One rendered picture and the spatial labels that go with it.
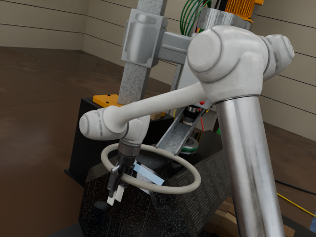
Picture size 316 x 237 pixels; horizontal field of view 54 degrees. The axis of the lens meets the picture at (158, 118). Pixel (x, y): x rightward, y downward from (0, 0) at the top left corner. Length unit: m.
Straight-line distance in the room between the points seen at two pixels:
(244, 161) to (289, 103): 6.04
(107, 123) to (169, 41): 1.56
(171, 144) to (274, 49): 1.09
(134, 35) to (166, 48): 0.27
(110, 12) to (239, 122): 8.28
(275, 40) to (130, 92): 1.90
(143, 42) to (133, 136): 1.38
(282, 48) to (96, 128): 0.63
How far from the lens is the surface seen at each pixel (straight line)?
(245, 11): 2.55
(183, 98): 1.00
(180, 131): 1.93
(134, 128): 1.18
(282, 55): 0.86
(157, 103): 1.01
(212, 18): 1.86
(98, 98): 2.70
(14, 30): 8.20
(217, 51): 0.68
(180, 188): 1.34
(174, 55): 2.54
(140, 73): 2.58
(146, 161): 1.75
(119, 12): 8.68
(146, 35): 2.47
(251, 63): 0.73
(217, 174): 2.07
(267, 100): 6.82
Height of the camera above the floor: 1.59
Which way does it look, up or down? 18 degrees down
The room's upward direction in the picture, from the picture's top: 15 degrees clockwise
